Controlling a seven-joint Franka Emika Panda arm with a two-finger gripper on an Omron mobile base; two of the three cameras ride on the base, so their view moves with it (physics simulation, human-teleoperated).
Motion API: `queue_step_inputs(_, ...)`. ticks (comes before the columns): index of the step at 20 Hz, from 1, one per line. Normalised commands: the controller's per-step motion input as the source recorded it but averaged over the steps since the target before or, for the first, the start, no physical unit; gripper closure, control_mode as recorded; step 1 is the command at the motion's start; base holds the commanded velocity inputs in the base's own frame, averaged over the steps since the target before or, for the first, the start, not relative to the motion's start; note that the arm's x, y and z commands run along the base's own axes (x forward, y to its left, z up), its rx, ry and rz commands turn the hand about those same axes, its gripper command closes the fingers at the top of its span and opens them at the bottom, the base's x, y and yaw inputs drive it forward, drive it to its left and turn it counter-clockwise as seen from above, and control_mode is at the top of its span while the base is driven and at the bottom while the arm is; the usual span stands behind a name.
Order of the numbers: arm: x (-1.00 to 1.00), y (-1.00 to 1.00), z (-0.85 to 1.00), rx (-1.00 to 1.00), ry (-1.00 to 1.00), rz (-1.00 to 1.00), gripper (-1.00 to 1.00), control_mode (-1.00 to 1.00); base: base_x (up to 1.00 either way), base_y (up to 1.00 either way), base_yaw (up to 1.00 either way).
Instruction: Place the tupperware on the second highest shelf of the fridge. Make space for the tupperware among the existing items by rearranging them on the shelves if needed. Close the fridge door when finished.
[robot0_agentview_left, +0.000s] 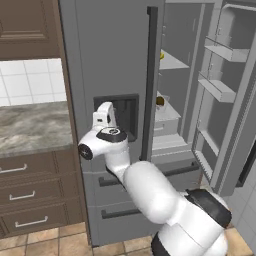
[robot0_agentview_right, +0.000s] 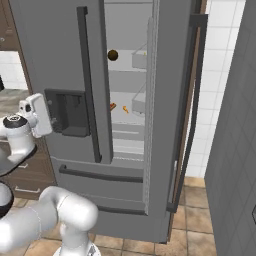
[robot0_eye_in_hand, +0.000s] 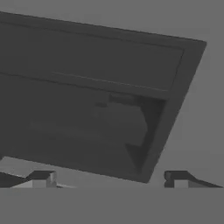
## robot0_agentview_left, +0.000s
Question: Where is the brown wall cupboard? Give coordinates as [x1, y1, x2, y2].
[0, 0, 66, 62]

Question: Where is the grey fridge door with bins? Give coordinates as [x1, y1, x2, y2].
[191, 0, 256, 198]

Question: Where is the silver drawer handle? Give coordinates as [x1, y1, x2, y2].
[14, 215, 50, 229]
[0, 163, 29, 175]
[8, 190, 37, 202]

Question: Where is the grey door bin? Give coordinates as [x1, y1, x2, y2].
[197, 72, 238, 104]
[193, 149, 215, 181]
[196, 127, 221, 158]
[204, 35, 251, 63]

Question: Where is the grey fridge door with dispenser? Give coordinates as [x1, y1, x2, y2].
[59, 0, 166, 168]

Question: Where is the brown and yellow food item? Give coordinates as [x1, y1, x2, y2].
[155, 95, 166, 107]

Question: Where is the dark fridge door handle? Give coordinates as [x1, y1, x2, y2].
[235, 139, 256, 188]
[140, 5, 160, 162]

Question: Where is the grey freezer drawer front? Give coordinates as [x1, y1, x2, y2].
[80, 155, 203, 205]
[85, 195, 188, 248]

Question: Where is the grey fridge shelf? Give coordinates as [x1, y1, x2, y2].
[155, 91, 182, 123]
[158, 49, 191, 71]

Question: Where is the brown base cabinet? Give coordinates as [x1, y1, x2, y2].
[0, 144, 86, 240]

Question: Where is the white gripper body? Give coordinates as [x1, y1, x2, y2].
[96, 101, 119, 128]

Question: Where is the brown drawer front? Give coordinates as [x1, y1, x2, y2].
[0, 176, 65, 210]
[0, 203, 68, 236]
[0, 151, 60, 184]

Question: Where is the dark freezer drawer handle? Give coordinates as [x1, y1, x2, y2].
[98, 160, 201, 188]
[100, 208, 143, 220]

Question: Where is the grey fridge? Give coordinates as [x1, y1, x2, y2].
[58, 0, 224, 248]

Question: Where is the grey crisper drawer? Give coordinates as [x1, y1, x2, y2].
[153, 116, 183, 138]

